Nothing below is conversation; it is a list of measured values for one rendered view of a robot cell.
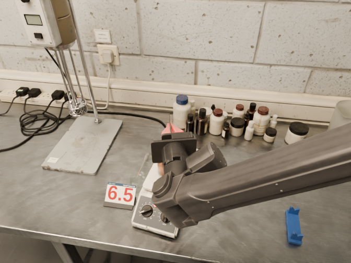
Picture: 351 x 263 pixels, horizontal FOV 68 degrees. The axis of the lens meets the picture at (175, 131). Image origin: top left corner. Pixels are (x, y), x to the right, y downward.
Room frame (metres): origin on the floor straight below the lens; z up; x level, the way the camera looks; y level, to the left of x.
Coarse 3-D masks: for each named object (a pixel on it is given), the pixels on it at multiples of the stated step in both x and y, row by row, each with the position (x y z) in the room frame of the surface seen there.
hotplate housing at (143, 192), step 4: (140, 192) 0.46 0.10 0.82; (144, 192) 0.46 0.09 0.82; (148, 192) 0.46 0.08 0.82; (152, 192) 0.46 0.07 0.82; (140, 196) 0.45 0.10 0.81; (148, 196) 0.45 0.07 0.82; (136, 204) 0.43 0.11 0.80; (136, 208) 0.42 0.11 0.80; (132, 220) 0.39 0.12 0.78; (132, 224) 0.39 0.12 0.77; (136, 224) 0.39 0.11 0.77; (140, 224) 0.39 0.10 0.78; (140, 228) 0.39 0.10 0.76; (144, 228) 0.38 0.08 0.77; (148, 228) 0.38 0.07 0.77; (152, 228) 0.37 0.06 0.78; (176, 228) 0.37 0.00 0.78; (156, 232) 0.37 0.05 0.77; (160, 232) 0.36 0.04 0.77; (164, 232) 0.36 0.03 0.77; (168, 232) 0.36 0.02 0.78; (176, 232) 0.36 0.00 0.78; (168, 236) 0.36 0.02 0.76; (172, 236) 0.35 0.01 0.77; (176, 236) 0.36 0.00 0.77
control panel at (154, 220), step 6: (144, 198) 0.44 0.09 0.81; (150, 198) 0.44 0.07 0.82; (138, 204) 0.43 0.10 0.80; (144, 204) 0.43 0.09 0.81; (150, 204) 0.43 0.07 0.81; (138, 210) 0.42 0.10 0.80; (156, 210) 0.41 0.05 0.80; (138, 216) 0.40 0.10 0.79; (150, 216) 0.40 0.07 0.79; (156, 216) 0.40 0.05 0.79; (138, 222) 0.39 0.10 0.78; (144, 222) 0.39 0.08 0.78; (150, 222) 0.39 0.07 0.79; (156, 222) 0.38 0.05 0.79; (162, 222) 0.38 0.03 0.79; (168, 222) 0.38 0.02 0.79; (156, 228) 0.37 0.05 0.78; (162, 228) 0.37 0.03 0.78; (168, 228) 0.37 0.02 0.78; (174, 228) 0.37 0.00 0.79
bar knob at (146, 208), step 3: (144, 207) 0.42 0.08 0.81; (147, 207) 0.42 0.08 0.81; (150, 207) 0.41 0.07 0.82; (141, 210) 0.40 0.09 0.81; (144, 210) 0.40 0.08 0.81; (147, 210) 0.40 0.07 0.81; (150, 210) 0.41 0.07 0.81; (141, 213) 0.40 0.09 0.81; (144, 213) 0.40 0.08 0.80; (147, 213) 0.40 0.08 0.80; (150, 213) 0.40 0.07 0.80; (144, 216) 0.40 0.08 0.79; (147, 216) 0.40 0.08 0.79
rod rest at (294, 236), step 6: (288, 210) 0.43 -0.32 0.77; (294, 210) 0.43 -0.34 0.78; (288, 216) 0.42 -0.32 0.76; (294, 216) 0.42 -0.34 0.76; (288, 222) 0.40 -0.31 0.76; (294, 222) 0.40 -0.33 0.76; (288, 228) 0.38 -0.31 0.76; (294, 228) 0.38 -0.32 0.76; (288, 234) 0.37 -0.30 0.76; (294, 234) 0.35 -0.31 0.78; (300, 234) 0.35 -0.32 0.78; (288, 240) 0.35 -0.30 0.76; (294, 240) 0.35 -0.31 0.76; (300, 240) 0.35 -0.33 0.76
